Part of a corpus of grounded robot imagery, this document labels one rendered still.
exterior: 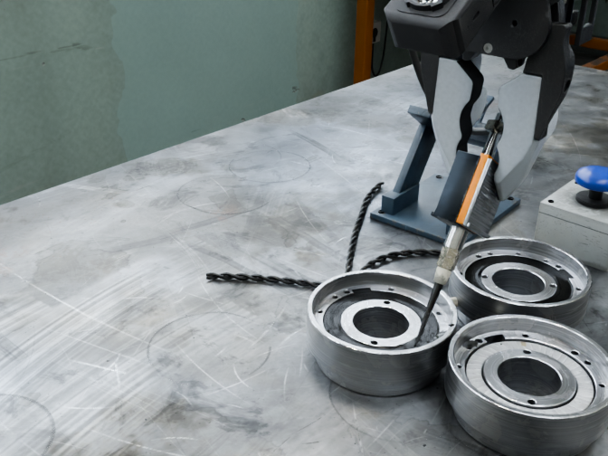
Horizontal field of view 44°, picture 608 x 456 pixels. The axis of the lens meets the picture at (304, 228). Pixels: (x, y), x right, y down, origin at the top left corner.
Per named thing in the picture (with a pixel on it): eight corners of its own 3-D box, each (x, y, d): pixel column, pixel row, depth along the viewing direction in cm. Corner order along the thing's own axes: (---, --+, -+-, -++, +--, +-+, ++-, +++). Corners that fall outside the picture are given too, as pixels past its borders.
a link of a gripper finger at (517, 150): (570, 185, 53) (579, 52, 49) (535, 213, 49) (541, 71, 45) (527, 177, 55) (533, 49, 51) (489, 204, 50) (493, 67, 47)
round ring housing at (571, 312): (535, 270, 66) (543, 229, 64) (611, 339, 57) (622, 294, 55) (424, 287, 63) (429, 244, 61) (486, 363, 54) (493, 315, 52)
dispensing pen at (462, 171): (384, 334, 50) (474, 98, 50) (409, 339, 54) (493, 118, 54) (413, 346, 49) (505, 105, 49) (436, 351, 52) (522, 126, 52)
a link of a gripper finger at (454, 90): (492, 167, 56) (524, 47, 51) (453, 194, 52) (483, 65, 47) (456, 153, 58) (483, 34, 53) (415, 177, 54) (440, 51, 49)
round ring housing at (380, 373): (477, 389, 52) (484, 340, 50) (329, 414, 49) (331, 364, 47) (417, 306, 61) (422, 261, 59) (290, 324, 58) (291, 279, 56)
